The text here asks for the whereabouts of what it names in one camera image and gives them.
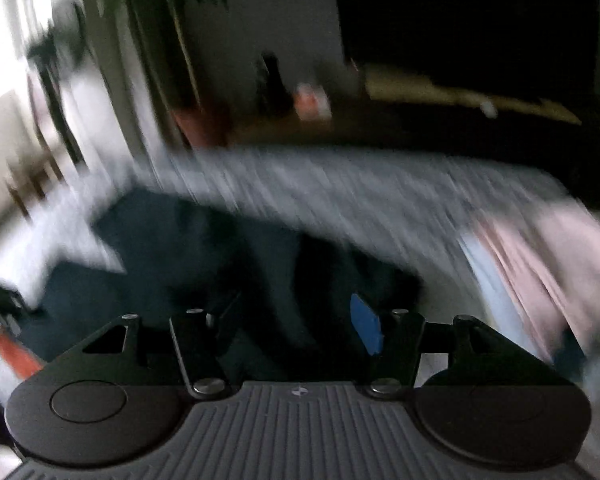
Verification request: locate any grey quilted bedspread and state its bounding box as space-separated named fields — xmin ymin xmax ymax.
xmin=0 ymin=147 xmax=576 ymax=391

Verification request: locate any black tower speaker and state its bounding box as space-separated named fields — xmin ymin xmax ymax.
xmin=257 ymin=52 xmax=286 ymax=116

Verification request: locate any black standing fan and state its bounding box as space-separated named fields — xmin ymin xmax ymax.
xmin=27 ymin=0 xmax=88 ymax=161

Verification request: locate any folded pink garment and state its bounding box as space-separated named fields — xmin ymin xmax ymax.
xmin=472 ymin=205 xmax=600 ymax=356

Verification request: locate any black flat television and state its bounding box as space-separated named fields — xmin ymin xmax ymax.
xmin=332 ymin=0 xmax=598 ymax=106

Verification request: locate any wooden television bench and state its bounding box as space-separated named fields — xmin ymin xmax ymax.
xmin=365 ymin=67 xmax=581 ymax=126

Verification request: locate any black jacket with orange lining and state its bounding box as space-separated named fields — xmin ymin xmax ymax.
xmin=0 ymin=187 xmax=426 ymax=386

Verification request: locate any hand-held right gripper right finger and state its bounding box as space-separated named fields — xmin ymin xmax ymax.
xmin=350 ymin=292 xmax=546 ymax=401

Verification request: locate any dark wooden side cabinet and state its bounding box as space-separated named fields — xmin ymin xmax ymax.
xmin=230 ymin=110 xmax=371 ymax=151

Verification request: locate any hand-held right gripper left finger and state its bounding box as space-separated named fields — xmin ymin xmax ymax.
xmin=55 ymin=292 xmax=243 ymax=401

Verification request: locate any orange tissue box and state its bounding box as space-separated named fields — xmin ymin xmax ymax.
xmin=295 ymin=84 xmax=331 ymax=120

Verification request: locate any pale curtain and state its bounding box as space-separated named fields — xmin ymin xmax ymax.
xmin=75 ymin=0 xmax=181 ymax=181

